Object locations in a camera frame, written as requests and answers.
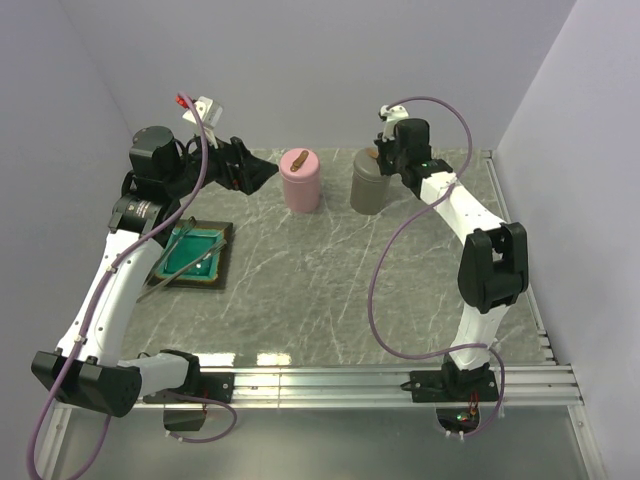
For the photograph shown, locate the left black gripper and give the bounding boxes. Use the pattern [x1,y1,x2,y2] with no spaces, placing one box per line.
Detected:
[166,124,278,198]

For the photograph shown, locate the grey round lid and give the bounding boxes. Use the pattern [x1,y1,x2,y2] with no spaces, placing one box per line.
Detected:
[353,149,391,184]

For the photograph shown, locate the pink round lid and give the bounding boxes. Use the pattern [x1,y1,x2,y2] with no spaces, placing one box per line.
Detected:
[279,148,320,182]

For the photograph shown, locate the metal tongs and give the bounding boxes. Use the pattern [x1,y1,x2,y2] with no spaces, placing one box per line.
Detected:
[135,217,229,304]

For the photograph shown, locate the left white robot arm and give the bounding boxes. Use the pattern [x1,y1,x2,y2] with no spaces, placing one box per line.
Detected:
[31,126,278,418]

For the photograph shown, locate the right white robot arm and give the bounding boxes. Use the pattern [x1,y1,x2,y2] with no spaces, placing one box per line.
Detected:
[375,114,529,400]

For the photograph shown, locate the pink cylindrical container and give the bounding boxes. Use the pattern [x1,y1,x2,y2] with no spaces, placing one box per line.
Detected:
[279,171,321,213]

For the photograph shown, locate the grey cylindrical container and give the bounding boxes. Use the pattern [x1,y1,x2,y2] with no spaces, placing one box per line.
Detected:
[350,174,390,215]

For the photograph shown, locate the black teal square plate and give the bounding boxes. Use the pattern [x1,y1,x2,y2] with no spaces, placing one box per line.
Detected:
[144,219,235,292]

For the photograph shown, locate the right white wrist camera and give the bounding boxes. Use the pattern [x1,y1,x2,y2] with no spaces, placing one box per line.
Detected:
[379,105,409,142]

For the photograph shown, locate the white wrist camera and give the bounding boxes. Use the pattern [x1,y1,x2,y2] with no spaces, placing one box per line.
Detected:
[175,95,223,149]
[379,105,409,142]

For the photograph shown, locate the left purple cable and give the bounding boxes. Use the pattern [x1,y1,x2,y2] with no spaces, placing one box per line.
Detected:
[25,92,239,480]

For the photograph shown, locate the purple cable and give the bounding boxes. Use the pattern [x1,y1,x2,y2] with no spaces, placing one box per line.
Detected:
[368,95,506,440]
[25,92,239,480]

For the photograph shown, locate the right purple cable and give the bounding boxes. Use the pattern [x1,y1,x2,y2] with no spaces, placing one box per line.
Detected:
[368,95,506,440]

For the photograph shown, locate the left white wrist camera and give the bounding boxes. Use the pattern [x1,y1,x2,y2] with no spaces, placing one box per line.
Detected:
[175,95,223,149]

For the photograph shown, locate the aluminium mounting rail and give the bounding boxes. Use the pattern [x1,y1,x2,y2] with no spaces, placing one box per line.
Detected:
[58,365,583,417]

